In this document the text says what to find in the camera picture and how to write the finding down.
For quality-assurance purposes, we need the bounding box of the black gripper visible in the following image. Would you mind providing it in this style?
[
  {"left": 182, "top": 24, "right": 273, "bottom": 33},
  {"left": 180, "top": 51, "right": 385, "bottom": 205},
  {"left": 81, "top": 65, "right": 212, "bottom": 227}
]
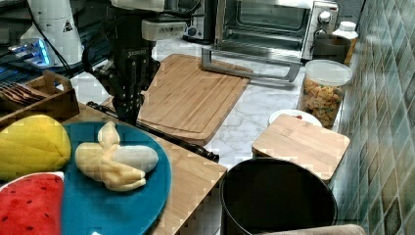
[{"left": 95, "top": 7, "right": 160, "bottom": 125}]

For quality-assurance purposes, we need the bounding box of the wooden drawer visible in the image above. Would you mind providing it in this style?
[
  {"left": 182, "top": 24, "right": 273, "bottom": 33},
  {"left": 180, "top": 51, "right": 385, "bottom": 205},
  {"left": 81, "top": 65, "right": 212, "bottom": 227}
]
[{"left": 87, "top": 101, "right": 219, "bottom": 163}]

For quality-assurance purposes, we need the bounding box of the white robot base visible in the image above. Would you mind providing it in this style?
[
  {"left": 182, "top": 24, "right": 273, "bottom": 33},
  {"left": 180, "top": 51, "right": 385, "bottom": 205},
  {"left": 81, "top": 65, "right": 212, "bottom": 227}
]
[{"left": 9, "top": 0, "right": 83, "bottom": 69}]

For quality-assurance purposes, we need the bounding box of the large bamboo cutting board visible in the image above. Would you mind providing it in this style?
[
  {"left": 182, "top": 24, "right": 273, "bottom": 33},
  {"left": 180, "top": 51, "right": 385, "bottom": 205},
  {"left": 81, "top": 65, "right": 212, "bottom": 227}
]
[{"left": 101, "top": 53, "right": 252, "bottom": 147}]

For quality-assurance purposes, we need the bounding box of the plush peeled banana toy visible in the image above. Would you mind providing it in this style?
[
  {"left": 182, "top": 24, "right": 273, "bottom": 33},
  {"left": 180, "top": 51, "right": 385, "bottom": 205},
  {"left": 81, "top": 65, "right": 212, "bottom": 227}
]
[{"left": 74, "top": 121, "right": 159, "bottom": 192}]

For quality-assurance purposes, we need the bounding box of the wooden cutlery caddy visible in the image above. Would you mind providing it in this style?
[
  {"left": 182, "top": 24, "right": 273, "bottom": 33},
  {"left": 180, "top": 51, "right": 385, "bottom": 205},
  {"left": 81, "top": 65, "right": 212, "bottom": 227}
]
[{"left": 0, "top": 70, "right": 79, "bottom": 129}]

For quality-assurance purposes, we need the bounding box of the yellow plush mango toy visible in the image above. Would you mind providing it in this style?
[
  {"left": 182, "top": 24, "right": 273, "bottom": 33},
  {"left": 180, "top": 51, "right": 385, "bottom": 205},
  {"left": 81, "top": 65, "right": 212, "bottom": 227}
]
[{"left": 0, "top": 115, "right": 71, "bottom": 181}]

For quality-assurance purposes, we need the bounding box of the blue round plate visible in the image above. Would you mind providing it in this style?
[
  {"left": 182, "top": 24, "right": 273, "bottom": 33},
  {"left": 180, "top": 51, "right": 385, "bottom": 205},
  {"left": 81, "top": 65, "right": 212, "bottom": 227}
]
[{"left": 62, "top": 123, "right": 172, "bottom": 235}]

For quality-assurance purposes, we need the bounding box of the black coffee machine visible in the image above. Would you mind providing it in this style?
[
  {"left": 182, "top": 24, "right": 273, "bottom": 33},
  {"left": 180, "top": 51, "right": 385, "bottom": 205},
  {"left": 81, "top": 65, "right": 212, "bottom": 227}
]
[{"left": 183, "top": 0, "right": 218, "bottom": 44}]

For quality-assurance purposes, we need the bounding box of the red plush watermelon slice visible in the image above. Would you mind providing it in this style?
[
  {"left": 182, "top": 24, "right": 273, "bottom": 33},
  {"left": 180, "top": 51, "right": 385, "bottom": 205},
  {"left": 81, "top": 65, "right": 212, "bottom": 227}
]
[{"left": 0, "top": 171, "right": 65, "bottom": 235}]

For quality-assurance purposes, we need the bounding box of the silver toaster oven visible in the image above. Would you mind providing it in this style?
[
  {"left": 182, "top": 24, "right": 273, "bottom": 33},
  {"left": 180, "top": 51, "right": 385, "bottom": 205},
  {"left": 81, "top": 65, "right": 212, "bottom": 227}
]
[{"left": 202, "top": 0, "right": 340, "bottom": 82}]

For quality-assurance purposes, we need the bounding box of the black round bin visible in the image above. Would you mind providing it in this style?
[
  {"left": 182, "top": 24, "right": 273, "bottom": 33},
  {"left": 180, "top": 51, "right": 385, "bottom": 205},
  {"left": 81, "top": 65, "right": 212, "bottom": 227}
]
[{"left": 220, "top": 158, "right": 338, "bottom": 235}]

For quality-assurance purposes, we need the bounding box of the small wooden board lid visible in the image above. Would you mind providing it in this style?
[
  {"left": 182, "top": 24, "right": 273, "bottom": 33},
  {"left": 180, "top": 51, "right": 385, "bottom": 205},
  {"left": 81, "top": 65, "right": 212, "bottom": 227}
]
[{"left": 252, "top": 115, "right": 350, "bottom": 183}]

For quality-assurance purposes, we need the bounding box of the white plate under board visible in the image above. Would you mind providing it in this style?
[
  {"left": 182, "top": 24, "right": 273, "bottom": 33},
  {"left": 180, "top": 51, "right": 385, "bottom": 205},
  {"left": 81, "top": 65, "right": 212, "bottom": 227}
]
[{"left": 268, "top": 110, "right": 321, "bottom": 126}]

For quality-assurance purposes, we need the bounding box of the clear snack container with lid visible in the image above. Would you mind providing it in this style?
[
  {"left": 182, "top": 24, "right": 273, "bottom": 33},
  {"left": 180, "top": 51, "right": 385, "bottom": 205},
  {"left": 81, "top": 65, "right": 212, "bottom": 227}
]
[{"left": 298, "top": 60, "right": 352, "bottom": 129}]

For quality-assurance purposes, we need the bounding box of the white capped bottle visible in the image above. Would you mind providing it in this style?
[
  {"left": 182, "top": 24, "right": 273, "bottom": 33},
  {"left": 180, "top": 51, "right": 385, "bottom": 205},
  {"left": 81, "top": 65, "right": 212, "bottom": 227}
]
[{"left": 332, "top": 21, "right": 359, "bottom": 67}]

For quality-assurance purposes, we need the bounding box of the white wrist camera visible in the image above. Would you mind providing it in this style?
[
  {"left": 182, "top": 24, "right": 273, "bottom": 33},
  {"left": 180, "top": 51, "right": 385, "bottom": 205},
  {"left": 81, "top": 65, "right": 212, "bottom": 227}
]
[{"left": 141, "top": 20, "right": 186, "bottom": 41}]

